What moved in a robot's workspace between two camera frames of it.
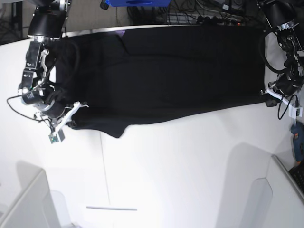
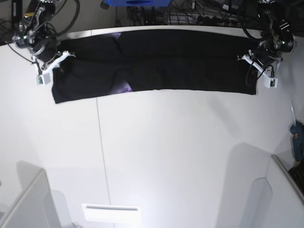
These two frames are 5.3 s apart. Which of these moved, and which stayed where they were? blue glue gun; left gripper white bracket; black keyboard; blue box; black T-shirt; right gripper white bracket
Moved: right gripper white bracket; black T-shirt; left gripper white bracket
Stayed: blue box; blue glue gun; black keyboard
